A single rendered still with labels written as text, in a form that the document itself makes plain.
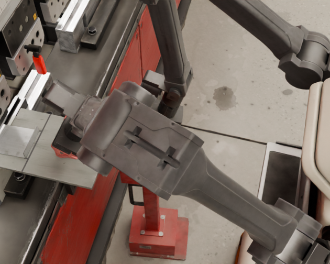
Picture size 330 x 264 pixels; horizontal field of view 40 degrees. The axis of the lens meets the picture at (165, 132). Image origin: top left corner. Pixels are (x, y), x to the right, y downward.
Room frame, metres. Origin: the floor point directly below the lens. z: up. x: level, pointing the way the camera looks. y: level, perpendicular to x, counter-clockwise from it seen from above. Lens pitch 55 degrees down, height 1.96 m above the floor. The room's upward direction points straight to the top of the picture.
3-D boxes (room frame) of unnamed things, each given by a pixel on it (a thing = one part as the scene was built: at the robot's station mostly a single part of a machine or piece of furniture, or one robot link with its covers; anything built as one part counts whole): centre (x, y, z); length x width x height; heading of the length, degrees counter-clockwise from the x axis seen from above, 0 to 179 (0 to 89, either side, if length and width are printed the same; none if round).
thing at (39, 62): (0.80, 0.32, 1.13); 0.04 x 0.02 x 0.10; 76
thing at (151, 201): (0.80, 0.05, 0.39); 0.05 x 0.05 x 0.54; 85
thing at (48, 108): (0.69, 0.36, 0.89); 0.30 x 0.05 x 0.03; 166
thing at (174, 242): (0.80, 0.02, 0.06); 0.25 x 0.20 x 0.12; 85
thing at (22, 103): (0.69, 0.42, 0.99); 0.20 x 0.03 x 0.03; 166
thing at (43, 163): (0.63, 0.28, 1.00); 0.26 x 0.18 x 0.01; 76
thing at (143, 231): (0.80, 0.05, 0.13); 0.10 x 0.10 x 0.01; 85
